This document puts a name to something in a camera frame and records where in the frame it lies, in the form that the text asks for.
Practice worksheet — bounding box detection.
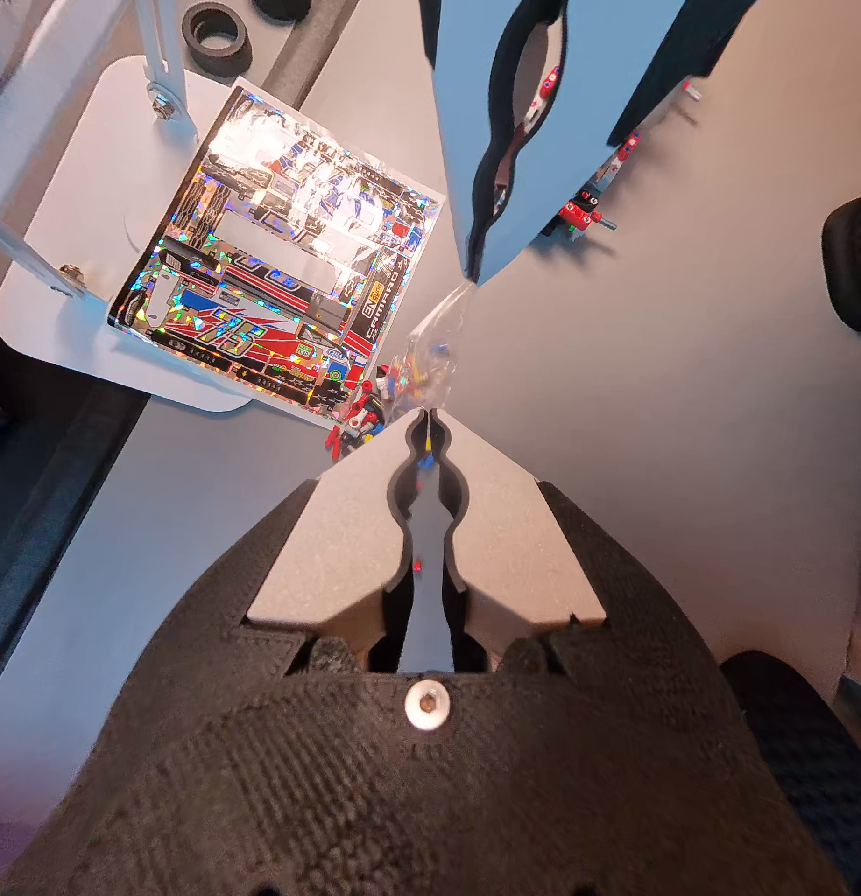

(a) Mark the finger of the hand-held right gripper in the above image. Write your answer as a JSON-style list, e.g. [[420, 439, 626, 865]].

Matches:
[[434, 0, 536, 284], [480, 0, 685, 284]]

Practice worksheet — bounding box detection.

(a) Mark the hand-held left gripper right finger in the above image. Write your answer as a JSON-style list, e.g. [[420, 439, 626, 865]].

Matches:
[[430, 408, 607, 673]]

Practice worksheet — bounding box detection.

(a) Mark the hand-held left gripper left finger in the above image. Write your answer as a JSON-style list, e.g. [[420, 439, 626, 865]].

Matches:
[[247, 408, 430, 673]]

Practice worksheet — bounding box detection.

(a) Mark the pile of colourful lego pieces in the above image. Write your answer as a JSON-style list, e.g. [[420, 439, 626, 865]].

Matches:
[[324, 364, 389, 459]]

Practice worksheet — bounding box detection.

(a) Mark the partly built lego car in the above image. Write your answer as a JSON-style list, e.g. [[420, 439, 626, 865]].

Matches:
[[497, 66, 701, 242]]

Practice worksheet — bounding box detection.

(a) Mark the small clear plastic bag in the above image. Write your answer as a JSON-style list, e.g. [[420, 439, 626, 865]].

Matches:
[[395, 280, 484, 582]]

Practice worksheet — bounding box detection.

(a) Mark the holographic sticker sheet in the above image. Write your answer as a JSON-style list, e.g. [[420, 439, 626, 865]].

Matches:
[[107, 85, 445, 429]]

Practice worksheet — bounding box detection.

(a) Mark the white metal book stand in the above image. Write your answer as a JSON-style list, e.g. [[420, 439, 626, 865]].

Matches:
[[0, 0, 256, 413]]

